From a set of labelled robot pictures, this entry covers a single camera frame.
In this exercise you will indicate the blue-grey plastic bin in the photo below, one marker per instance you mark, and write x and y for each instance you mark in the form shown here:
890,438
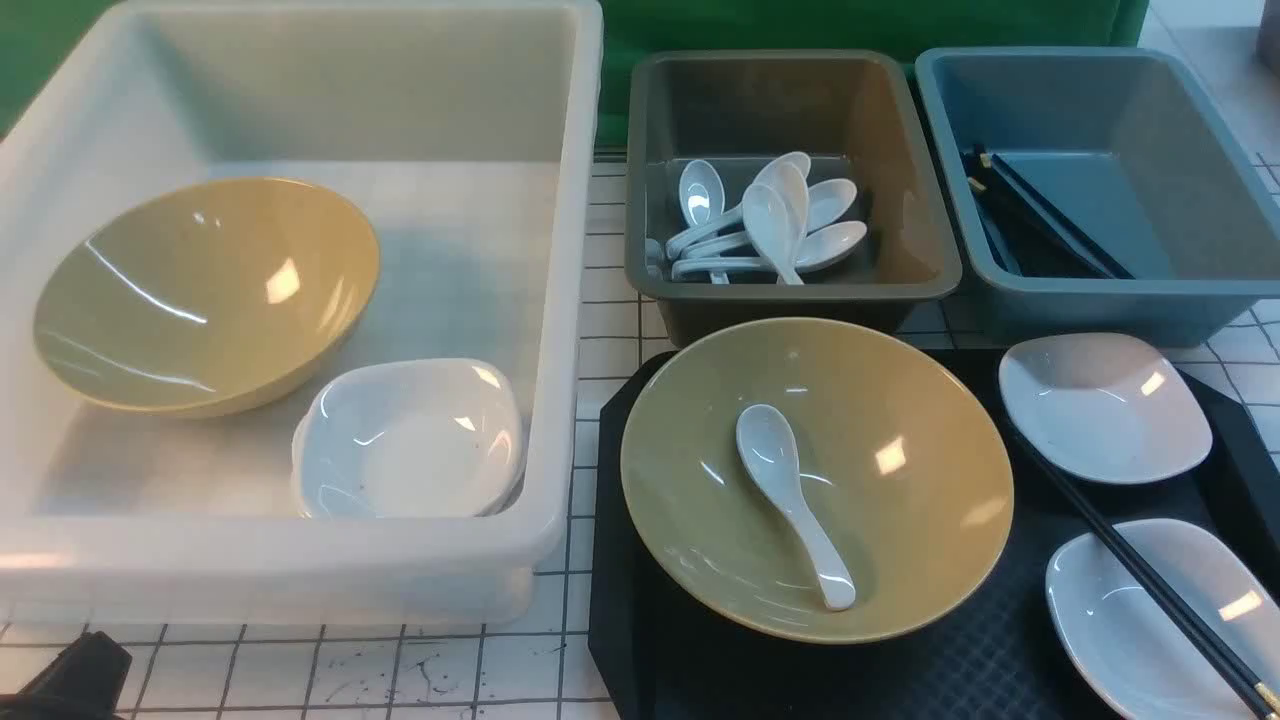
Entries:
1127,144

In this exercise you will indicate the white spoon in bin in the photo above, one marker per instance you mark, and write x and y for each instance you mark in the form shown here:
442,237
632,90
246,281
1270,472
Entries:
701,193
825,247
767,219
786,175
828,201

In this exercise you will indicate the grey-brown plastic bin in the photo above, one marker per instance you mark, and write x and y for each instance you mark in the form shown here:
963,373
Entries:
852,113

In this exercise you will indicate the white square dish in tub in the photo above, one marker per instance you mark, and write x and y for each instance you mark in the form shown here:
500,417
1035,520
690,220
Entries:
429,438

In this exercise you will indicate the black chopstick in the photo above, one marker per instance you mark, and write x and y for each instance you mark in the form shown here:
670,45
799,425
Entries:
1241,679

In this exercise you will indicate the large white plastic tub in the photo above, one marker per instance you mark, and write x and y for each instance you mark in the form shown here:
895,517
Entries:
464,130

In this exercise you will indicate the black serving tray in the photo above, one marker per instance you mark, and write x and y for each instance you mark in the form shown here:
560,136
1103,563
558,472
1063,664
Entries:
663,655

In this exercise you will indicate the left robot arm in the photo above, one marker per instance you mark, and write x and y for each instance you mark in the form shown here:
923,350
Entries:
85,681

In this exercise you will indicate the black chopsticks bundle in bin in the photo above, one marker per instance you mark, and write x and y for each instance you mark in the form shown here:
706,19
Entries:
1026,232

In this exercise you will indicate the white square dish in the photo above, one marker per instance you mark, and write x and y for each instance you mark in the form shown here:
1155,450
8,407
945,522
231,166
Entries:
1104,407
1130,652
429,438

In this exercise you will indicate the white ceramic soup spoon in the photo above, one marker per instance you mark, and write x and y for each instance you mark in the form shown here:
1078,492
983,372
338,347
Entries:
768,449

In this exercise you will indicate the yellow noodle bowl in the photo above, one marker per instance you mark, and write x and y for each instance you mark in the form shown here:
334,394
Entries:
899,461

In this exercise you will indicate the yellow bowl in tub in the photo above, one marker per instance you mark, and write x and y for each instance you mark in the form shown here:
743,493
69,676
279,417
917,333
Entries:
209,300

